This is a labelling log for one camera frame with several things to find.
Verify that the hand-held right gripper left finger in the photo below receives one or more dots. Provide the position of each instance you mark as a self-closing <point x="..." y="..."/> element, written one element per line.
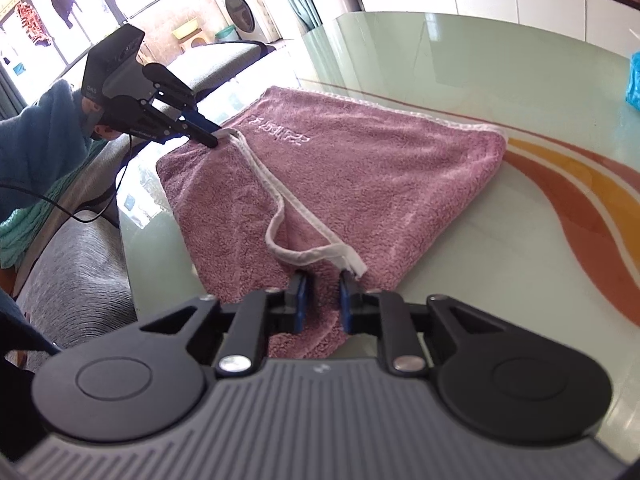
<point x="299" y="305"/>

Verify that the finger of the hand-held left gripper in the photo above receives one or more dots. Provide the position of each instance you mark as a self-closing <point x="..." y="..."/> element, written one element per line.
<point x="170" y="86"/>
<point x="205" y="139"/>

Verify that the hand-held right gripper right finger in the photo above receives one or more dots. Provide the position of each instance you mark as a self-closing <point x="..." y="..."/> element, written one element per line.
<point x="345" y="307"/>

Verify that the pink towel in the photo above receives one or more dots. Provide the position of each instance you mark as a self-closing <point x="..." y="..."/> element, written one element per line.
<point x="375" y="175"/>

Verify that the person's left forearm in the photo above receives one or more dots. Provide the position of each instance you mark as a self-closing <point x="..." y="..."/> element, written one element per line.
<point x="40" y="135"/>

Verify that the person's left hand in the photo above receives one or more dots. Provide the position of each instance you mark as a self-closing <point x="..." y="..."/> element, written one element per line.
<point x="94" y="122"/>

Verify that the wooden stool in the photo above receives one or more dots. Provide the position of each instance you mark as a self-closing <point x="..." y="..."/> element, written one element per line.
<point x="196" y="44"/>

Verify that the yellow basin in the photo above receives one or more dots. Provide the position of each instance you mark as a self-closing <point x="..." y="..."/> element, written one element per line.
<point x="186" y="29"/>

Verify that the green bucket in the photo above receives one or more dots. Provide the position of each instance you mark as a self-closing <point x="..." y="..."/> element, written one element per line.
<point x="226" y="34"/>

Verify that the red patterned hanging garment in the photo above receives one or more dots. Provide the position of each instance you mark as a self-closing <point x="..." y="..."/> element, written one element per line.
<point x="34" y="25"/>

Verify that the white washing machine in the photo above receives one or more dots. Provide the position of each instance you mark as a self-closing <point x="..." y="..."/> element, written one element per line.
<point x="240" y="10"/>

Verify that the grey sofa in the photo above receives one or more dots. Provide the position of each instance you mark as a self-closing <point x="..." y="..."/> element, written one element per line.
<point x="75" y="280"/>

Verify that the teal knitted cloth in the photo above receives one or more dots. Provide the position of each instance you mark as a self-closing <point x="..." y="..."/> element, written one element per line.
<point x="17" y="240"/>

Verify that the dark blue cloth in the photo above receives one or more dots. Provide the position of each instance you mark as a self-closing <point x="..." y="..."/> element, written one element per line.
<point x="22" y="320"/>

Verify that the white sideboard cabinet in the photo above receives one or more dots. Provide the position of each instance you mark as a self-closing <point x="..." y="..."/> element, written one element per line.
<point x="500" y="0"/>

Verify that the blue tissue pack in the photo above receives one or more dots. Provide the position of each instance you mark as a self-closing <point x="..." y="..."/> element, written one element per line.
<point x="634" y="82"/>

